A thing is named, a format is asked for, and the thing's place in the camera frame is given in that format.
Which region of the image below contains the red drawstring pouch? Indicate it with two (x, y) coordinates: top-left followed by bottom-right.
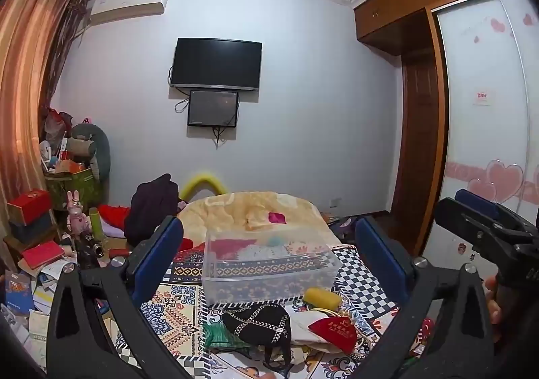
(308, 316), (358, 354)

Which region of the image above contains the green soft cloth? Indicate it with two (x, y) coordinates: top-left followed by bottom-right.
(203, 312), (250, 351)

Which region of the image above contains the yellow soft sponge roll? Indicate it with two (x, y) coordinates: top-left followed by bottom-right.
(303, 287), (342, 312)

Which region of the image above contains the white soft cloth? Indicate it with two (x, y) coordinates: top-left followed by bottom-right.
(289, 311), (340, 365)

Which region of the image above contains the black hat with chains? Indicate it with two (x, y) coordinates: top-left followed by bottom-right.
(221, 304), (291, 365)

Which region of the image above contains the person's right hand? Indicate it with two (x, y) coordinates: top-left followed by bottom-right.
(484, 276), (503, 342)

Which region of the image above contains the patterned bed sheet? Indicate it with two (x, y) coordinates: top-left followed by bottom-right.
(140, 246), (399, 378)

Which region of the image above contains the red book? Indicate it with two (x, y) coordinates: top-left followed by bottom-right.
(22, 240), (64, 270)

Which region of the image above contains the green bottle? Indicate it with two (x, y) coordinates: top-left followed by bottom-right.
(89, 208), (104, 241)

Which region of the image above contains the pink plush rabbit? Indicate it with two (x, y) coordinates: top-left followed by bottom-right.
(67, 190), (90, 236)

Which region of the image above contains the dark clothes pile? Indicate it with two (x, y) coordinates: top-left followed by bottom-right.
(124, 174), (180, 248)

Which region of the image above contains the red gift box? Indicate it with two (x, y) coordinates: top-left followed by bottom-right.
(6, 189), (52, 226)

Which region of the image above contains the green cardboard box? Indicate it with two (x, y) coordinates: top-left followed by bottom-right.
(45, 168), (103, 211)

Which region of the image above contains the wooden wardrobe with sliding doors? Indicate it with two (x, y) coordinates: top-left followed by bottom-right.
(354, 0), (538, 267)

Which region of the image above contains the clear plastic storage box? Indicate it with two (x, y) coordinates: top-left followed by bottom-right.
(201, 226), (342, 305)

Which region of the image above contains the beige floral blanket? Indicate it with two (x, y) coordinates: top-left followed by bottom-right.
(177, 191), (341, 248)

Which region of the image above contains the yellow curved pillow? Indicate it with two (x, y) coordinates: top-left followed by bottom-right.
(179, 172), (228, 201)

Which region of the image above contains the grey plush toy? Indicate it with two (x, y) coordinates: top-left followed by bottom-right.
(67, 123), (110, 183)

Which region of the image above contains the pink square cloth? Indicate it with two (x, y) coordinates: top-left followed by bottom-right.
(268, 212), (286, 224)

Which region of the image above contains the orange striped curtain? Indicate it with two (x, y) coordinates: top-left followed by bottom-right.
(0, 0), (92, 261)

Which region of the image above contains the white air conditioner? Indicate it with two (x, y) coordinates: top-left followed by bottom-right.
(90, 0), (168, 22)

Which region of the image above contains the small wall monitor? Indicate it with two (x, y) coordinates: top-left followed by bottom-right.
(187, 90), (240, 128)

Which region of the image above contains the large wall television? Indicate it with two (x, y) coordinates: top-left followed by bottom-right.
(170, 38), (262, 91)

